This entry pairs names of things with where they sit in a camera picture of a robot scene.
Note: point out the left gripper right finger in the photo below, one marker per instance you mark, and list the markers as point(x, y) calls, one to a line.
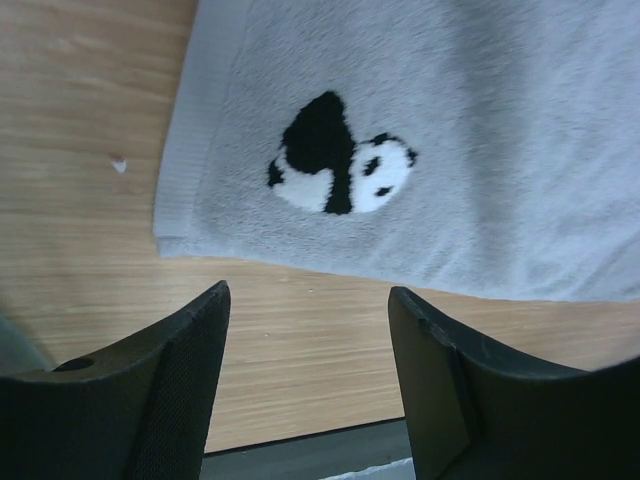
point(476, 408)

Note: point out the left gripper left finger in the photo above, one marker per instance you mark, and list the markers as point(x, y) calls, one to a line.
point(139, 408)

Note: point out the grey towel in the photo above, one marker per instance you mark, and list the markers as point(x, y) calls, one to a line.
point(484, 148)

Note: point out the blue translucent plastic tray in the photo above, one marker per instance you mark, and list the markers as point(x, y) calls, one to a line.
point(18, 353)

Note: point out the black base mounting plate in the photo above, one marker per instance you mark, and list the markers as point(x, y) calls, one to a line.
point(378, 450)

